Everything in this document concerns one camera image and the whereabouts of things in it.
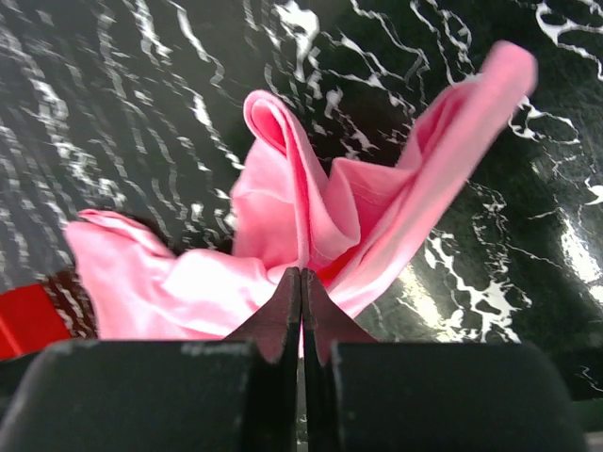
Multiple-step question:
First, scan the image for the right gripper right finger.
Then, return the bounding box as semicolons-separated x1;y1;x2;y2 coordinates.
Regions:
301;270;587;451

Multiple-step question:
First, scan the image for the pink t shirt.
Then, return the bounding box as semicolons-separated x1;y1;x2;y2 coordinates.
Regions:
65;41;537;340

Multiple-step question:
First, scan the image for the red plastic bin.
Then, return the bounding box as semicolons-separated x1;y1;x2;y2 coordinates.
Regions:
0;283;71;360

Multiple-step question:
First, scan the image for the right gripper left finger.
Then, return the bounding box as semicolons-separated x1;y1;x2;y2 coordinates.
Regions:
1;268;301;451

